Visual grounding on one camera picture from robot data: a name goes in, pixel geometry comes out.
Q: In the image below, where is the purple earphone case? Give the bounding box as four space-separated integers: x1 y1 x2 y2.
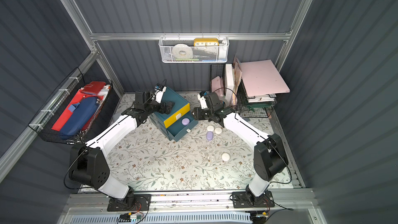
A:
181 118 190 126
206 131 214 141

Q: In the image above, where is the teal drawer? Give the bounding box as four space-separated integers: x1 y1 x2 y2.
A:
167 118 198 142

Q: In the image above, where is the yellow drawer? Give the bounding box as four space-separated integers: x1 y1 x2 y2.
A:
163 103 190 128

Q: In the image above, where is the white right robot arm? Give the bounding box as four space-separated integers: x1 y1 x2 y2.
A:
192 91 289 199

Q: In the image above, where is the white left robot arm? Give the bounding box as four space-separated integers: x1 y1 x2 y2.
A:
65 85 174 200

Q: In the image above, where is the teal drawer cabinet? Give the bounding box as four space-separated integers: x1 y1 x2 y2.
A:
149 88 189 141

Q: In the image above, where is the pink notebook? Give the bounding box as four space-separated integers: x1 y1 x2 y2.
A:
210 76 224 97

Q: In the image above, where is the white book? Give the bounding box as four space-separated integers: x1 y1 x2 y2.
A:
224 64 235 106

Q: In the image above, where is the red folder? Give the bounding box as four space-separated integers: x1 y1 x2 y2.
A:
52 81 112 137

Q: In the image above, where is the white tape roll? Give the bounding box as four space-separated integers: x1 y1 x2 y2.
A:
172 44 193 60

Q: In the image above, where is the blue pencil pouch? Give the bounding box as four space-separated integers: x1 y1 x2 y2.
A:
57 96 100 140

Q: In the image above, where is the yellow clock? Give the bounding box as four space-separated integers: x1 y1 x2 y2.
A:
194 37 219 47

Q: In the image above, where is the pink foam board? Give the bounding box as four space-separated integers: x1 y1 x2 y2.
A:
240 60 290 97

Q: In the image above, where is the black wire desk rack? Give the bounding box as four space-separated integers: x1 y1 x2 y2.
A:
210 64 277 118

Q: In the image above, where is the white wire wall basket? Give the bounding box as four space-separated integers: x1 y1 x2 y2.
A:
159 35 230 63

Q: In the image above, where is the black wire side basket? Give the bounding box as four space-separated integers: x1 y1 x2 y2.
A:
29 68 119 145

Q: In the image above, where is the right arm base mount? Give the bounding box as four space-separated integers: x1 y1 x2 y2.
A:
230 190 275 208

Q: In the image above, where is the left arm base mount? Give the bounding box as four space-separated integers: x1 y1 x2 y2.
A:
107 194 152 212

